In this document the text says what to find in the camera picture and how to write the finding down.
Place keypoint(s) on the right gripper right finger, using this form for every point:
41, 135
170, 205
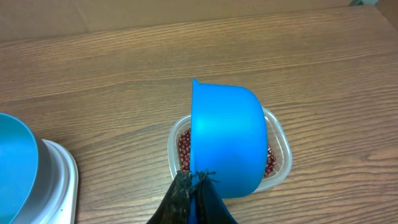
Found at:
210, 208

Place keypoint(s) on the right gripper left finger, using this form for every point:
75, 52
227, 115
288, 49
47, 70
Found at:
175, 206

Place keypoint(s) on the blue plastic measuring scoop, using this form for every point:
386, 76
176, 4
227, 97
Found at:
228, 138

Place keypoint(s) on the white digital kitchen scale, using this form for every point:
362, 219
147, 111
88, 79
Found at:
59, 206

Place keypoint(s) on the blue metal bowl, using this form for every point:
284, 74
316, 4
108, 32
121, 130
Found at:
24, 178

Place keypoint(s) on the red beans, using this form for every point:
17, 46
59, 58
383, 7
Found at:
184, 143

